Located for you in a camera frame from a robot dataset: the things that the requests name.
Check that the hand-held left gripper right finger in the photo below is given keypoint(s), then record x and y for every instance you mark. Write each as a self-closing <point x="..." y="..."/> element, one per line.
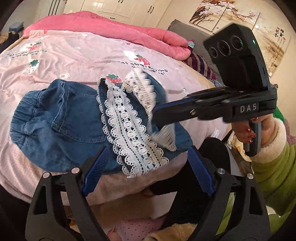
<point x="200" y="171"/>

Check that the folded blue clothes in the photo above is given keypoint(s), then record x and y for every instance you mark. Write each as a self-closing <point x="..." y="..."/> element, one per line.
<point x="16" y="27"/>

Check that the blossom tree wall painting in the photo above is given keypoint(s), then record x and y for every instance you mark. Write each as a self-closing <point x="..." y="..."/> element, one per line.
<point x="231" y="11"/>

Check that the small teal patterned cloth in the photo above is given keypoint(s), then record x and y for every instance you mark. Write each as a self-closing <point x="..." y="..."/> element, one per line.
<point x="191" y="44"/>

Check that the blue denim pants lace trim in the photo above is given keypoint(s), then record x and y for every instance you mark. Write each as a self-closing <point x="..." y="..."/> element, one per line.
<point x="57" y="127"/>

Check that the person's right hand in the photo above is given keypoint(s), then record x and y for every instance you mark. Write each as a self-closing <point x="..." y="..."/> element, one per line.
<point x="242" y="132"/>

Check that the tan fleece cloth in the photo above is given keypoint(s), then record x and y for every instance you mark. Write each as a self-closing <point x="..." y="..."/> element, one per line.
<point x="175" y="233"/>

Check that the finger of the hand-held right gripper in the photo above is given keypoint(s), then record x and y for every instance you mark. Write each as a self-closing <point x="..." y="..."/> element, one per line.
<point x="175" y="103"/>
<point x="175" y="118"/>

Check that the dark clothes pile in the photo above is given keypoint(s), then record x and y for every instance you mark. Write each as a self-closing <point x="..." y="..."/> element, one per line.
<point x="9" y="41"/>

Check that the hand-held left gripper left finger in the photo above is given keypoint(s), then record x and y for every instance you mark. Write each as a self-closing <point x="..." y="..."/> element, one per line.
<point x="97" y="171"/>

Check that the purple striped cloth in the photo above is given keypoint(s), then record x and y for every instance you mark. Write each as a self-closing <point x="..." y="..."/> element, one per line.
<point x="198" y="64"/>

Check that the dark pink comforter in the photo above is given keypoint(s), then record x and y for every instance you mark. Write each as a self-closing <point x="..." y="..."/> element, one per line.
<point x="104" y="25"/>

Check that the grey quilted headboard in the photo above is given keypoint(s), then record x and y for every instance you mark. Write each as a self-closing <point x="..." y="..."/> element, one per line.
<point x="185" y="32"/>

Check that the light pink strawberry print quilt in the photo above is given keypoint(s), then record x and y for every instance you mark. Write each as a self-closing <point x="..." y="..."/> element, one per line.
<point x="81" y="58"/>

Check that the blue white floral cloth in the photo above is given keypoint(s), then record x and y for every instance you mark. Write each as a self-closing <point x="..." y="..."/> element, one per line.
<point x="215" y="83"/>

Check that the person's right forearm green sleeve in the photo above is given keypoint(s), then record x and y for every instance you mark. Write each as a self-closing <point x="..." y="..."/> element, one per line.
<point x="277" y="171"/>

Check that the white wardrobe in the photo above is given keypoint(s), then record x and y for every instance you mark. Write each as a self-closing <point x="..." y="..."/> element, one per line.
<point x="111" y="9"/>

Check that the pink dotted cloth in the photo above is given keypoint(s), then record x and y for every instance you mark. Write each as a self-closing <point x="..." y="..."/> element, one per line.
<point x="138" y="228"/>

